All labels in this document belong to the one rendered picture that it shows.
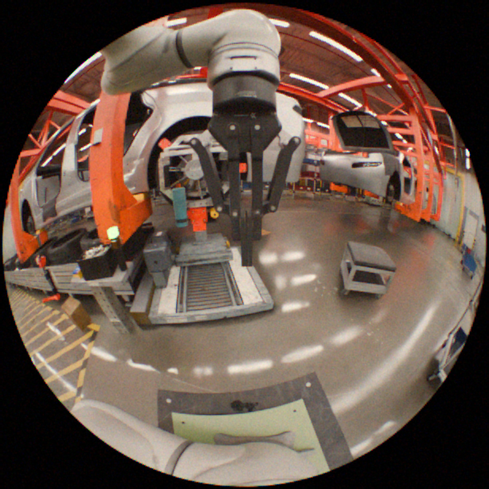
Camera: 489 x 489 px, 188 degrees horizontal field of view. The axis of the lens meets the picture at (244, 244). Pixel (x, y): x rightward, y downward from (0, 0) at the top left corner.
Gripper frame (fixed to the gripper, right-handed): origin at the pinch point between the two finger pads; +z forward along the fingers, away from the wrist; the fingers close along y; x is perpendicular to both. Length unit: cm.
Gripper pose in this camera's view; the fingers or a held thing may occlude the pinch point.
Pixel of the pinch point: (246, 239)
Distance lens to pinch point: 21.9
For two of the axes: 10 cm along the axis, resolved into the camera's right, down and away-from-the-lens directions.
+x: 0.1, -4.7, 8.8
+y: 10.0, -0.1, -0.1
